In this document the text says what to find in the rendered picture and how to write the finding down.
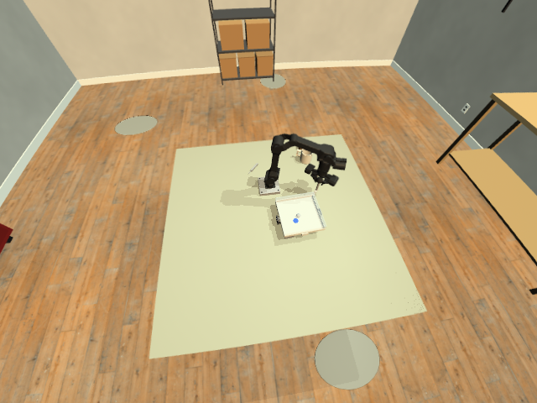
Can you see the grey mug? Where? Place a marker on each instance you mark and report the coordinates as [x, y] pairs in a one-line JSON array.
[[304, 159]]

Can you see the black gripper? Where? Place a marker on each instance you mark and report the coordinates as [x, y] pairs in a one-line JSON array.
[[329, 179]]

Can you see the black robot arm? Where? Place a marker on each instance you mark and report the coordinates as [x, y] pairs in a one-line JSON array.
[[326, 155]]

